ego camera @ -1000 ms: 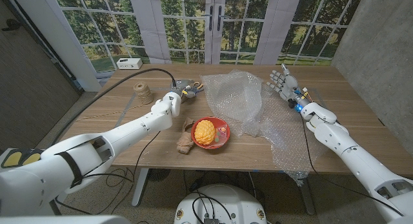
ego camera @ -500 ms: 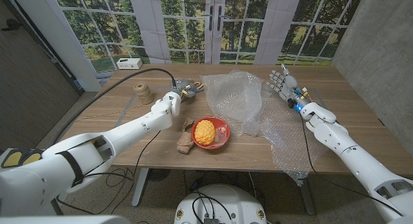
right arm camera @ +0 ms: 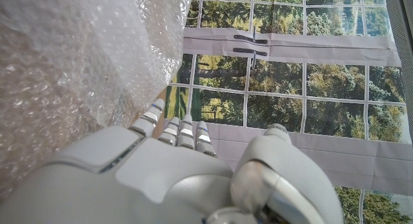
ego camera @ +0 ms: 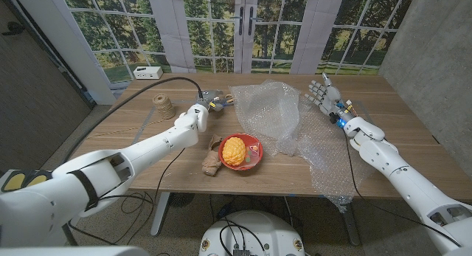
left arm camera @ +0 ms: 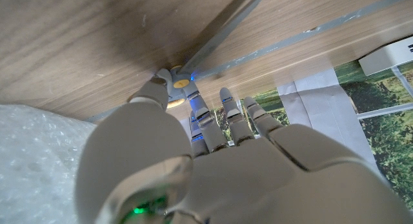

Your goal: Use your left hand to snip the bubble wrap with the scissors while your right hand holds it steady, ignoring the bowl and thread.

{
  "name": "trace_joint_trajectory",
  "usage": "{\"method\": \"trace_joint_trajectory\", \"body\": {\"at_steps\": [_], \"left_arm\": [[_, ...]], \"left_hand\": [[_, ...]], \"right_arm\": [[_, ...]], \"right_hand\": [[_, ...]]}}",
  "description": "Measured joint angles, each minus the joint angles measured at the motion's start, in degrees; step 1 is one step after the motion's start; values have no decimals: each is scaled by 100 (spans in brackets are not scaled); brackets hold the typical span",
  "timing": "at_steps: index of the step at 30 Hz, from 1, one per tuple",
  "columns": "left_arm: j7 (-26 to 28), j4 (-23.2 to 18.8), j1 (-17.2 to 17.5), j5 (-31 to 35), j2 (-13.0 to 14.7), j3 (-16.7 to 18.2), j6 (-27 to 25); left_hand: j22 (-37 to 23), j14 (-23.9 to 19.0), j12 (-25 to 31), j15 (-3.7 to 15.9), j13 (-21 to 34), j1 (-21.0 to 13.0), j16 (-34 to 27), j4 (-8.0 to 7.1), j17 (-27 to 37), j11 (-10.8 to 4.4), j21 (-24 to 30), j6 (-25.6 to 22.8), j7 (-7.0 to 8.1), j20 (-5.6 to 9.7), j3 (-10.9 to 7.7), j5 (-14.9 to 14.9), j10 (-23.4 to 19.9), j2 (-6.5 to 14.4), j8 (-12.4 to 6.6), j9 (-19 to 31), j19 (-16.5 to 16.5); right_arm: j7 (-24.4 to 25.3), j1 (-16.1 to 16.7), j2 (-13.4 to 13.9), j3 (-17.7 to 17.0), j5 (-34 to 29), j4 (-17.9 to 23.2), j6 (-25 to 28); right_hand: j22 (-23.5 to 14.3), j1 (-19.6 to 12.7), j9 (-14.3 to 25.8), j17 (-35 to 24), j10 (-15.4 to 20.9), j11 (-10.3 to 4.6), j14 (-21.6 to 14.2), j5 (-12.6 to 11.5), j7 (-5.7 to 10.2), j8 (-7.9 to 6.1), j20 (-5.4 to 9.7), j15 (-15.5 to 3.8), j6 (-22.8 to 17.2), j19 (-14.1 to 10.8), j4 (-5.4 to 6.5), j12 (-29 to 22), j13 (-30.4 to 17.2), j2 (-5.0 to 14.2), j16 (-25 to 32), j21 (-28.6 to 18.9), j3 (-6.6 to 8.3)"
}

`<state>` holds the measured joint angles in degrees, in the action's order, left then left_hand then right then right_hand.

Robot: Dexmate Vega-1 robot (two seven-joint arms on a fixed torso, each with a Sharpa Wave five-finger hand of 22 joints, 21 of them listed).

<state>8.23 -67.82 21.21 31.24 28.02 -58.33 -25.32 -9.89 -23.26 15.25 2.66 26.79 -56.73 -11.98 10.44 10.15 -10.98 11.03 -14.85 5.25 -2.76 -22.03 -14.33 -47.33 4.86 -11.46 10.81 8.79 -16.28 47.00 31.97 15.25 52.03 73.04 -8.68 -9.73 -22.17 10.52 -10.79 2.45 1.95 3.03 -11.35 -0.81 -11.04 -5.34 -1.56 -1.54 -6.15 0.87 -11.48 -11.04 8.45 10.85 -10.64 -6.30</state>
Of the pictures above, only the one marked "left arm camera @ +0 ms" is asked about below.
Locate white power strip box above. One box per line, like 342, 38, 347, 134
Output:
358, 36, 413, 77

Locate orange grey handled scissors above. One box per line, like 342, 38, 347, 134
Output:
166, 0, 268, 109

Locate clear bubble wrap sheet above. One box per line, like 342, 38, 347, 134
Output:
0, 103, 97, 224

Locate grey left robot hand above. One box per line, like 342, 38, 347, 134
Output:
74, 68, 413, 224

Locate printed forest window backdrop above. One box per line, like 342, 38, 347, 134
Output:
179, 39, 413, 212

